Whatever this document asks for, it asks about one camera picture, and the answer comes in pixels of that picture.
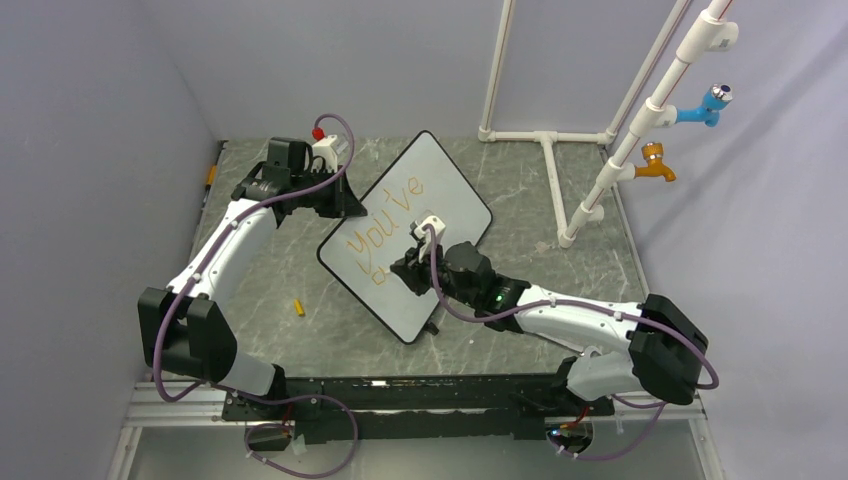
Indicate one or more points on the orange tap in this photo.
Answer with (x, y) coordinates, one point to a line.
(653, 154)

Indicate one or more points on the orange-black pen at wall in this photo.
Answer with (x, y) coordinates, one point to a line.
(212, 172)

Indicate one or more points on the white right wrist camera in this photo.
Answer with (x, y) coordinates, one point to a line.
(427, 230)

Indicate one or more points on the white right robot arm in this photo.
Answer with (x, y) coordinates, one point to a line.
(649, 346)

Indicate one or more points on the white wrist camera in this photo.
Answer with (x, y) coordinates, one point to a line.
(427, 230)
(328, 151)

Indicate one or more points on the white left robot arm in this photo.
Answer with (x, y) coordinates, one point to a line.
(183, 328)

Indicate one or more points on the aluminium frame rail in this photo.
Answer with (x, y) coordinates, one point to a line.
(189, 440)

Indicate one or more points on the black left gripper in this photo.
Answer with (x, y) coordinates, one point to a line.
(342, 201)

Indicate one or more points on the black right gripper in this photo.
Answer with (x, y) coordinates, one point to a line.
(411, 271)

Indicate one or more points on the blue tap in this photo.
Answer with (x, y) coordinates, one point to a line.
(717, 98)

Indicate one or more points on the white PVC pipe frame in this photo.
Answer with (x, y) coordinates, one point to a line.
(710, 31)

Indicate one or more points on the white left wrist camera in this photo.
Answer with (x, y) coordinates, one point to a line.
(328, 151)

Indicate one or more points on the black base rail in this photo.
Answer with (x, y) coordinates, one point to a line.
(521, 406)

